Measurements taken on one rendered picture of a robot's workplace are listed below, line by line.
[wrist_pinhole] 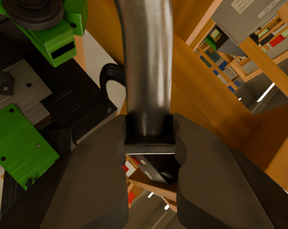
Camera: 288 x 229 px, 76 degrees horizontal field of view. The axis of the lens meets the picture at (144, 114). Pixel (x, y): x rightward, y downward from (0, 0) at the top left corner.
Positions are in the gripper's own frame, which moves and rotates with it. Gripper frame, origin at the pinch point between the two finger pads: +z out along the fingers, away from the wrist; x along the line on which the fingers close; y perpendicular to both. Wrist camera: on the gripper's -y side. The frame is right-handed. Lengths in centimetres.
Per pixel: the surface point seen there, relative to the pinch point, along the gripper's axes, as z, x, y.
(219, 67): 475, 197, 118
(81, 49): 79, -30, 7
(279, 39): 645, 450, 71
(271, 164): 7.6, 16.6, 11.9
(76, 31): 25.2, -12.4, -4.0
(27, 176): 24.0, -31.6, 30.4
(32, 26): 16.6, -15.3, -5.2
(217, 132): 18.6, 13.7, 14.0
